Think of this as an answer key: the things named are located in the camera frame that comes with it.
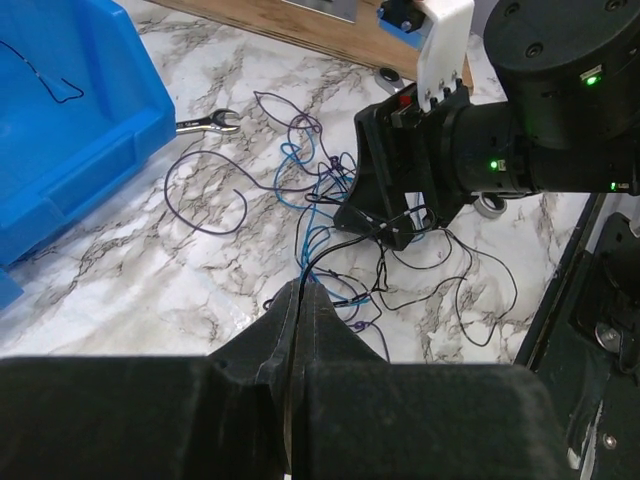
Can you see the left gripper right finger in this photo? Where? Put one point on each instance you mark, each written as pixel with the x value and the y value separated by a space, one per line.
pixel 356 416

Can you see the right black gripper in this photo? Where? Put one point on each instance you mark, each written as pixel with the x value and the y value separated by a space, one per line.
pixel 569 122

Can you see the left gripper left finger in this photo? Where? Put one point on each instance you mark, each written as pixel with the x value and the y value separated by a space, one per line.
pixel 219 416

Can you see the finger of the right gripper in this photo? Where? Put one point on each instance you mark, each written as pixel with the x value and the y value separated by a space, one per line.
pixel 383 174

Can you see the wooden board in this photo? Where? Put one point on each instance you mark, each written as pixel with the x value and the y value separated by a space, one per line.
pixel 363 42

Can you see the small silver open wrench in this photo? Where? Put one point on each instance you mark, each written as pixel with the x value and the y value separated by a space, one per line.
pixel 220 121

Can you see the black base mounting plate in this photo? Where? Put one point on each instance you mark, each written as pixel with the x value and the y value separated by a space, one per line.
pixel 584 341

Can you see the right blue plastic bin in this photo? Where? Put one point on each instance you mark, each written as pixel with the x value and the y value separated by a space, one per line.
pixel 82 110

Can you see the metal switch stand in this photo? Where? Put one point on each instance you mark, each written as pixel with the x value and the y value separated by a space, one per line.
pixel 344 10

